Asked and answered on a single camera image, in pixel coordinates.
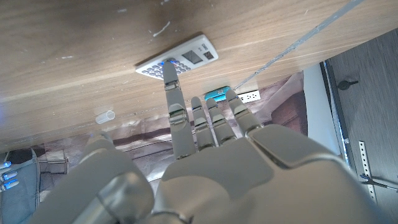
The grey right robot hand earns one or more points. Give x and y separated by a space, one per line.
7 175

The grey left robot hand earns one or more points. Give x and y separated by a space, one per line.
233 180

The white pocket calculator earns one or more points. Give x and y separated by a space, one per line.
194 56

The teal flip phone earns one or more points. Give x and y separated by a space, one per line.
216 94

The white power strip box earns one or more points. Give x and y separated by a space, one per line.
250 96

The small clear plastic tube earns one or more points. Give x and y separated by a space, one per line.
105 117

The white perforated metal strip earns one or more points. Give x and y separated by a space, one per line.
364 161

